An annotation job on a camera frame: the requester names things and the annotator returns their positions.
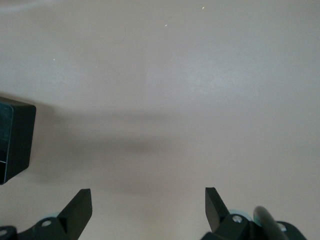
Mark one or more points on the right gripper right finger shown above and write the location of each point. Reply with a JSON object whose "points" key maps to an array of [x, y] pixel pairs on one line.
{"points": [[217, 220]]}

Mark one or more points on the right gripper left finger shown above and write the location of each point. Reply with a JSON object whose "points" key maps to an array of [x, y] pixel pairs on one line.
{"points": [[72, 220]]}

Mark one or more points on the black plastic tray box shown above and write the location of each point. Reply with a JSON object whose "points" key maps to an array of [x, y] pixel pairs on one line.
{"points": [[21, 140]]}

